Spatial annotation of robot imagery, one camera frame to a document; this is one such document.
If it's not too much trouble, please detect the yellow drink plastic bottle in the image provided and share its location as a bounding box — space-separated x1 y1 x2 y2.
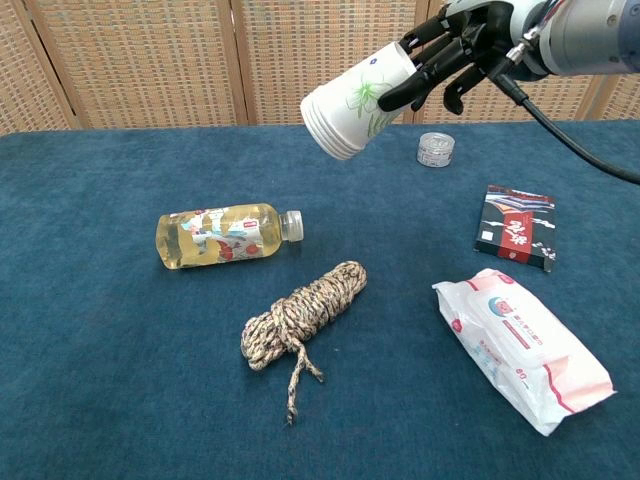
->
155 202 306 271

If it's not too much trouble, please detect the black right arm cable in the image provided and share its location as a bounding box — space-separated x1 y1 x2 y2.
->
487 47 640 185

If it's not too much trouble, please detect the small clear round jar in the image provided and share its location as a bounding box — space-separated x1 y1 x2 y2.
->
416 132 455 169

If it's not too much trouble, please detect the red black snack packet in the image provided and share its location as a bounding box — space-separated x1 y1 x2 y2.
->
472 183 558 274

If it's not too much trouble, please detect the white paper cup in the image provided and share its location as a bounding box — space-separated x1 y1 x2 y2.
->
299 40 419 161

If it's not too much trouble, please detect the blue table mat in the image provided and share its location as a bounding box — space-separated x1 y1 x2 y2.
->
0 119 640 480

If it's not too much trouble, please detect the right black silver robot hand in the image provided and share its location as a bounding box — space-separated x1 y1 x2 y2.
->
377 0 551 116

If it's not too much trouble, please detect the white wet wipes pack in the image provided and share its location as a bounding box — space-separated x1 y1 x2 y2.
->
431 268 617 437

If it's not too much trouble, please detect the beige braided rope bundle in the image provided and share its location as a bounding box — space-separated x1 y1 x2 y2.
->
240 259 369 426

